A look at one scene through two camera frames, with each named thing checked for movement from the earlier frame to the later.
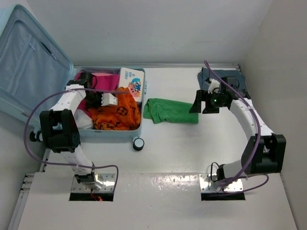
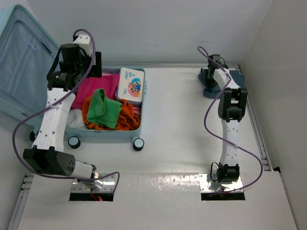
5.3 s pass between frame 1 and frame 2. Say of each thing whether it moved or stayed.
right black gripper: moved
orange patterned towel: moved
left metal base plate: stayed
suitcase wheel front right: stayed
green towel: moved
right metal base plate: stayed
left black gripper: moved
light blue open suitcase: stayed
